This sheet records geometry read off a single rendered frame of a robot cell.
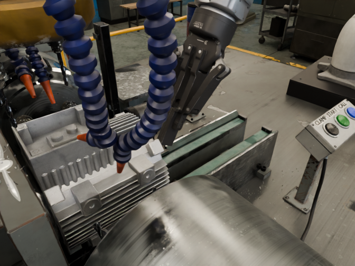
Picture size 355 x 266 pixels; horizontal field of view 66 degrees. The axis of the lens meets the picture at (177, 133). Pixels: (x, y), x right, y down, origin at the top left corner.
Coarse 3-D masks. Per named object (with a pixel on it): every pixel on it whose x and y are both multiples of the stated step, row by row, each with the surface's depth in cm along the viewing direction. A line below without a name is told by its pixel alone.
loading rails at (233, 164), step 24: (216, 120) 83; (240, 120) 86; (192, 144) 76; (216, 144) 80; (240, 144) 76; (264, 144) 76; (168, 168) 70; (192, 168) 78; (216, 168) 66; (240, 168) 73; (264, 168) 81; (72, 264) 47
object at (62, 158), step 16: (64, 112) 47; (80, 112) 47; (16, 128) 42; (32, 128) 44; (48, 128) 46; (64, 128) 47; (80, 128) 47; (32, 144) 44; (48, 144) 44; (64, 144) 39; (80, 144) 40; (32, 160) 36; (48, 160) 38; (64, 160) 40; (80, 160) 41; (96, 160) 43; (112, 160) 45; (48, 176) 39; (64, 176) 40; (80, 176) 43
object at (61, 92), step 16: (48, 64) 60; (16, 80) 55; (32, 80) 57; (16, 96) 56; (64, 96) 62; (0, 112) 55; (16, 112) 57; (32, 112) 59; (48, 112) 61; (0, 128) 57; (16, 144) 60
